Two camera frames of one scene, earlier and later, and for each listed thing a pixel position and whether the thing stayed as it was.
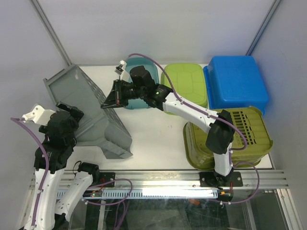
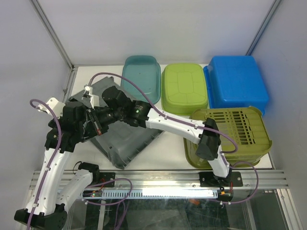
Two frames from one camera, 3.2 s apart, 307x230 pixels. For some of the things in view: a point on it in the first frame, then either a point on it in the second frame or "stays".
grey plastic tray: [98, 126] → [124, 142]
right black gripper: [114, 99] → [93, 114]
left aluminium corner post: [52, 31] stays
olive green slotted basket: [251, 140] stays
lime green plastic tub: [188, 82] stays
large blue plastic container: [235, 81] stays
